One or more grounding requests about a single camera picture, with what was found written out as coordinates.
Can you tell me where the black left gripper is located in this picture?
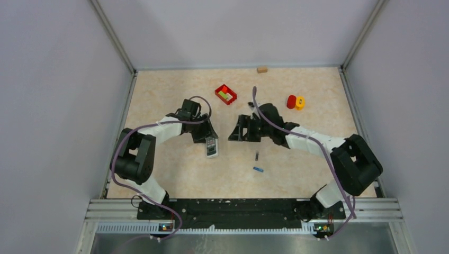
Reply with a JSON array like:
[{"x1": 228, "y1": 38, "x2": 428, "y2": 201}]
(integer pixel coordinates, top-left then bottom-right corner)
[{"x1": 189, "y1": 113, "x2": 217, "y2": 143}]

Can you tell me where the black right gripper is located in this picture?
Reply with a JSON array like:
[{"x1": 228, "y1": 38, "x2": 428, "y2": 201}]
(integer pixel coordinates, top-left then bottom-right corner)
[{"x1": 229, "y1": 114, "x2": 273, "y2": 142}]

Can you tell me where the grey remote control with buttons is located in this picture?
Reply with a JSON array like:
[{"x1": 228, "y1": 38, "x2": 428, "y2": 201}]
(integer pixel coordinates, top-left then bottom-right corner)
[{"x1": 205, "y1": 137, "x2": 219, "y2": 158}]

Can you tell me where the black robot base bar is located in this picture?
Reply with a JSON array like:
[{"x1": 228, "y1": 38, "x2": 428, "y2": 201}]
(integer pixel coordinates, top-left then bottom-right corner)
[{"x1": 137, "y1": 198, "x2": 346, "y2": 230}]

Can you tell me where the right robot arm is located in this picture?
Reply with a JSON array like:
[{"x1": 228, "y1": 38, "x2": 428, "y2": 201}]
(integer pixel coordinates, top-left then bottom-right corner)
[{"x1": 228, "y1": 102, "x2": 383, "y2": 218}]

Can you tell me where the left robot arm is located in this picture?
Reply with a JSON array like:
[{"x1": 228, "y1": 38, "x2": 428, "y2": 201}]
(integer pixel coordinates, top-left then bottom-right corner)
[{"x1": 110, "y1": 96, "x2": 218, "y2": 219}]

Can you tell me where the red toy bin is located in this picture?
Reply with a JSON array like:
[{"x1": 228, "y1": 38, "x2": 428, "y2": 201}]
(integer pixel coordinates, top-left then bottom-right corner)
[{"x1": 214, "y1": 84, "x2": 237, "y2": 105}]

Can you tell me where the red oval toy block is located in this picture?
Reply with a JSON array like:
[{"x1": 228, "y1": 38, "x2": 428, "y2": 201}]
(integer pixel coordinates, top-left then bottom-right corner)
[{"x1": 286, "y1": 95, "x2": 297, "y2": 109}]

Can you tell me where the tan wooden block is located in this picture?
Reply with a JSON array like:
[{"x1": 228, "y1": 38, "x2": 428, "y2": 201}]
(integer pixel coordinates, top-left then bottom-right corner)
[{"x1": 257, "y1": 66, "x2": 268, "y2": 74}]

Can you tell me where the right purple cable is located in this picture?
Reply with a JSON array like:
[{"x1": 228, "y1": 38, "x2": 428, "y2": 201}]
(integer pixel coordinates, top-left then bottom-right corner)
[{"x1": 252, "y1": 86, "x2": 357, "y2": 240}]

